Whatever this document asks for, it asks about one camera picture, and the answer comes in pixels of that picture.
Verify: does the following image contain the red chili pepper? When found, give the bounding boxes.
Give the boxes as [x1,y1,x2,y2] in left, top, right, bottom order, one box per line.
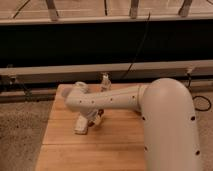
[88,121,96,127]

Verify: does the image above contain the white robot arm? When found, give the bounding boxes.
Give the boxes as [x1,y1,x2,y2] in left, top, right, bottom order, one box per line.
[65,78,203,171]

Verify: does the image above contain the white sponge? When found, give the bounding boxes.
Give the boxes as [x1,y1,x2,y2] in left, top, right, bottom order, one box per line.
[74,116,88,135]

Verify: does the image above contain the clear plastic bottle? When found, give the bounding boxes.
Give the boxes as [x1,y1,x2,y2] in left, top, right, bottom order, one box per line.
[101,73,111,91]

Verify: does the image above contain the white plastic cup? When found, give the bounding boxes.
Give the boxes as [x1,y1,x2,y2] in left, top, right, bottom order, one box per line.
[61,88,71,98]

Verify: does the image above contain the black floor cable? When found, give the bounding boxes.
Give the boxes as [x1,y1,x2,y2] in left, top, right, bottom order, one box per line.
[186,71,213,113]

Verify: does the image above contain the black hanging cable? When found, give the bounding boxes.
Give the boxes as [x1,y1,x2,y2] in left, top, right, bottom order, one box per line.
[119,12,152,82]

